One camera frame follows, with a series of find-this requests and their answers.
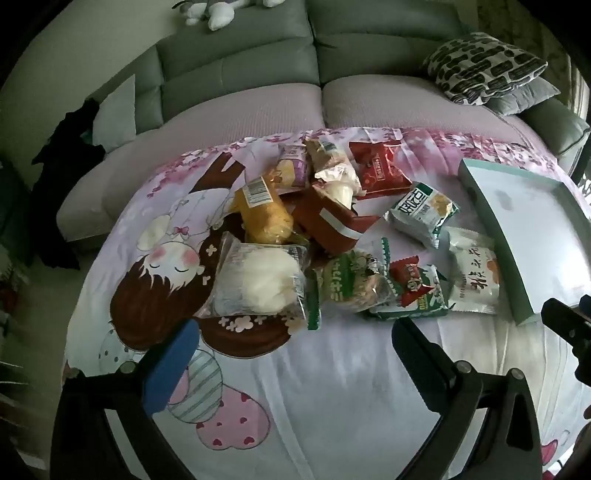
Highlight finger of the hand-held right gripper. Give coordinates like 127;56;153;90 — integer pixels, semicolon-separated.
571;344;591;384
540;295;591;344

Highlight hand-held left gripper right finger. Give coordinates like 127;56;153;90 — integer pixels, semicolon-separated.
392;316;543;480

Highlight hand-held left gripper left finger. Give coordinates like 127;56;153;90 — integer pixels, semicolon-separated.
50;318;201;480

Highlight teal cardboard box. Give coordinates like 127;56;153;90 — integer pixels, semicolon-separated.
458;158;585;327

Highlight brown packet with white stripe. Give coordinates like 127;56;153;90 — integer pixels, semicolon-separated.
292;182;377;254

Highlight beige brown snack packet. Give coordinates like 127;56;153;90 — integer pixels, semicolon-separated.
304;137;356;185

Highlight green white flat packet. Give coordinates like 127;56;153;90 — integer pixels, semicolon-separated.
369;265;451;320

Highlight small red packet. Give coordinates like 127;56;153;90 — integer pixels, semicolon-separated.
389;255;435;308

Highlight green label bread packet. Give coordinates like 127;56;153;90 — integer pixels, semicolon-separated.
307;237;393;330

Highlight white packet with orange print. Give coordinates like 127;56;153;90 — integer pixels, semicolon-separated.
445;226;502;315

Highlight printed cartoon blanket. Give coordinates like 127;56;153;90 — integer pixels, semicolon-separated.
62;127;591;480

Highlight clear white bun packet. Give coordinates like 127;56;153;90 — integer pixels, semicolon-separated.
196;231;309;330

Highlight green white cracker packet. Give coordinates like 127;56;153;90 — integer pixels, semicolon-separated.
383;182;460;250

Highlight cream bun packet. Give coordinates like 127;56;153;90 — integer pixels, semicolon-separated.
323;178;363;210

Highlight red snack packet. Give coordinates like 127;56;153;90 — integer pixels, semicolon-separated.
348;141;413;199

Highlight yellow cake packet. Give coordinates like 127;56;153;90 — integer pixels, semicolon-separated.
231;168;296;245

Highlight purple label bread packet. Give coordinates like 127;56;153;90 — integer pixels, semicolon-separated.
272;143;311;190

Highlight dark cloth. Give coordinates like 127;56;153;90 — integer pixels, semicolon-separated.
30;97;107;271

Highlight grey pillow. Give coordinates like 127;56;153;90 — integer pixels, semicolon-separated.
485;76;561;116

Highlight pale green pillow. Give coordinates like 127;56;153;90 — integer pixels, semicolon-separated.
90;74;137;153

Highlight black and white patterned pillow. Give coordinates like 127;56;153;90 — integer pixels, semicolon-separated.
422;32;549;107

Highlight grey-green sofa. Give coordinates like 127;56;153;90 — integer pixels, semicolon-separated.
9;0;591;254

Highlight white plush toy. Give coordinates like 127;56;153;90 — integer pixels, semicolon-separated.
173;0;278;31

